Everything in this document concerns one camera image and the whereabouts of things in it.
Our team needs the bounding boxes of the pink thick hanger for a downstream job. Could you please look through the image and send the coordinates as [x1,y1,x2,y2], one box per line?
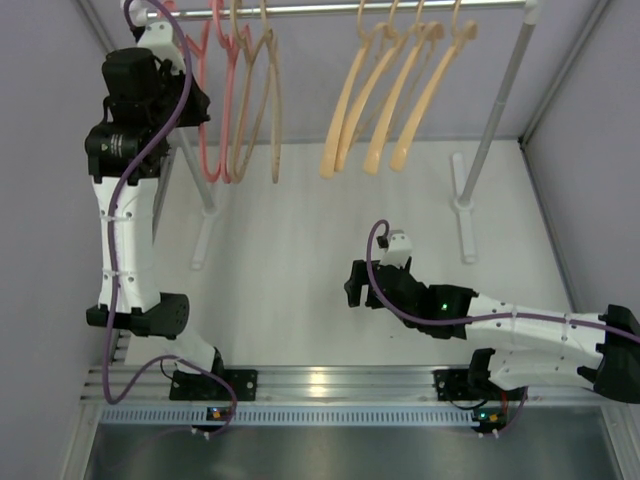
[185,1,220,184]
[210,0,239,184]

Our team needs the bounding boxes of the cream hanger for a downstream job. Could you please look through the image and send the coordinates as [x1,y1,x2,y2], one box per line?
[390,0,478,172]
[319,1,398,180]
[363,1,445,175]
[335,20,415,173]

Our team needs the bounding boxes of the beige thick hanger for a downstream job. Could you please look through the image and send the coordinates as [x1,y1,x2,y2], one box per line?
[245,1,283,184]
[230,1,269,184]

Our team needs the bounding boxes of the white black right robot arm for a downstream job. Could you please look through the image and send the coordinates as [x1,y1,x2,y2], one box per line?
[344,260,639,404]

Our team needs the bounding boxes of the white right rack foot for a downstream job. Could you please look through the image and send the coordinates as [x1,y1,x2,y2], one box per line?
[451,152,478,264]

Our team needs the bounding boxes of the white rack foot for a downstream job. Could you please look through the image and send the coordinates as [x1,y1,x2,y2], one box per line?
[451,152,478,264]
[190,201,223,271]

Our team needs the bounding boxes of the white left rack foot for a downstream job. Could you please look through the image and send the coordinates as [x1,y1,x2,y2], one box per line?
[190,201,223,271]

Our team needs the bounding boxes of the silver horizontal rack bar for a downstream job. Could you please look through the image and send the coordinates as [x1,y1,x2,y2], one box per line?
[143,1,541,21]

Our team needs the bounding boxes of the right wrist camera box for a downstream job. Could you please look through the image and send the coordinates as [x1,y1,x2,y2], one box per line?
[376,230,413,270]

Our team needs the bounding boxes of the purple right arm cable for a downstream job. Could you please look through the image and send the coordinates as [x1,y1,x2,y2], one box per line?
[365,219,640,436]

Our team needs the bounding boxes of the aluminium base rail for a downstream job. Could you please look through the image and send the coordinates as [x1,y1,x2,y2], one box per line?
[79,363,626,407]

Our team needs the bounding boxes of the grey slotted cable duct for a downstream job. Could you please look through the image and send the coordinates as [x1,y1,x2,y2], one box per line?
[100,405,479,427]

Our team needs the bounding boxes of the aluminium right corner frame post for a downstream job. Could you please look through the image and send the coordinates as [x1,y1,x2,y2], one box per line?
[518,0,614,149]

